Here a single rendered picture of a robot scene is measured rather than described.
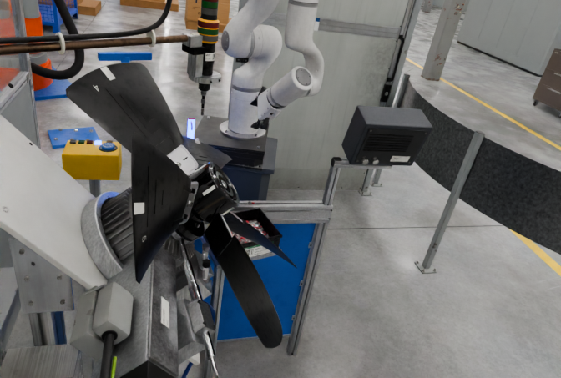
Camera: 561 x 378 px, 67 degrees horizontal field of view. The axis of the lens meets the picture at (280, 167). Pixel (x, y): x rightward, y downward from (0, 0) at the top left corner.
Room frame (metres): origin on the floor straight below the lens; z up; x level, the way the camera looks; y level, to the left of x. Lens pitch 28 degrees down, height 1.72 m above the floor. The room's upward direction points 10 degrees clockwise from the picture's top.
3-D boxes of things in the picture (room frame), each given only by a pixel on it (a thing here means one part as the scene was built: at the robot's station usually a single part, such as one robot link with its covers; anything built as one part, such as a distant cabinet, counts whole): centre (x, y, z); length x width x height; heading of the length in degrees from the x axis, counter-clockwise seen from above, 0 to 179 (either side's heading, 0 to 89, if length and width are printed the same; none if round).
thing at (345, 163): (1.43, -0.30, 1.04); 0.24 x 0.03 x 0.03; 108
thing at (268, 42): (1.63, 0.16, 1.32); 0.19 x 0.12 x 0.24; 124
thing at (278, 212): (1.27, 0.21, 0.82); 0.90 x 0.04 x 0.08; 108
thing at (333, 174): (1.40, -0.20, 0.96); 0.03 x 0.03 x 0.20; 18
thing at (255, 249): (1.14, 0.09, 0.85); 0.22 x 0.17 x 0.07; 124
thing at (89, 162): (1.15, 0.59, 1.02); 0.16 x 0.10 x 0.11; 108
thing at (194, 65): (0.89, 0.20, 1.48); 0.09 x 0.07 x 0.10; 143
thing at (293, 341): (1.40, -0.20, 0.39); 0.04 x 0.04 x 0.78; 18
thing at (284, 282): (1.27, 0.21, 0.45); 0.82 x 0.02 x 0.66; 108
